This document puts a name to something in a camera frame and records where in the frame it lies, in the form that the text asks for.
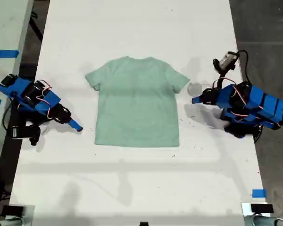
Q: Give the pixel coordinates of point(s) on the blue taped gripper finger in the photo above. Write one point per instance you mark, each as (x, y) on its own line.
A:
(76, 126)
(197, 99)

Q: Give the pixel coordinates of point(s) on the pale green T-shirt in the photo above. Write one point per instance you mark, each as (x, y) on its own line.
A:
(136, 106)

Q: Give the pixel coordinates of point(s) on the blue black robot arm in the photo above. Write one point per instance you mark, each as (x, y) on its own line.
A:
(268, 103)
(16, 84)

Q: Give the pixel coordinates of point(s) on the long blue tape strip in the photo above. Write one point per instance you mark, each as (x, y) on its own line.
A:
(4, 54)

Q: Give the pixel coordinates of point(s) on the black stand leg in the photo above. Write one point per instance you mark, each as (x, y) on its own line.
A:
(37, 30)

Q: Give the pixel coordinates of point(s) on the grey metal plate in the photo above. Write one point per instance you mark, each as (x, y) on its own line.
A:
(29, 215)

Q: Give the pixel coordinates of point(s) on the black box on grey plate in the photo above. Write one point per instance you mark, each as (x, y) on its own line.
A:
(13, 210)

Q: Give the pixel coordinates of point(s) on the pale grey side table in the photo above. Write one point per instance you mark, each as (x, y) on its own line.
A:
(4, 23)

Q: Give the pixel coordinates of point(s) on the square blue tape piece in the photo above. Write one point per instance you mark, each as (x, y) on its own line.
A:
(259, 193)

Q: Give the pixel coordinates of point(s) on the white metal plate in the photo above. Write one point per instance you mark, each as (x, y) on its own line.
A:
(245, 208)

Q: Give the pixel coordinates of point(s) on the pale grey tube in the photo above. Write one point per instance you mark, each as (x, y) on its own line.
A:
(261, 221)
(7, 222)

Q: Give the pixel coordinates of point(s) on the small black block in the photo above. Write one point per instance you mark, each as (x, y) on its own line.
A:
(143, 223)

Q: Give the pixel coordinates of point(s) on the black box on white plate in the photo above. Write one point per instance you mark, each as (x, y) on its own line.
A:
(261, 208)

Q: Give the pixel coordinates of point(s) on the black camera stalk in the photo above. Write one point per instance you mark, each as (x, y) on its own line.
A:
(31, 134)
(221, 73)

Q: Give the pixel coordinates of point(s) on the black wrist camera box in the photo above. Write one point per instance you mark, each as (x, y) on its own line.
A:
(226, 60)
(14, 132)

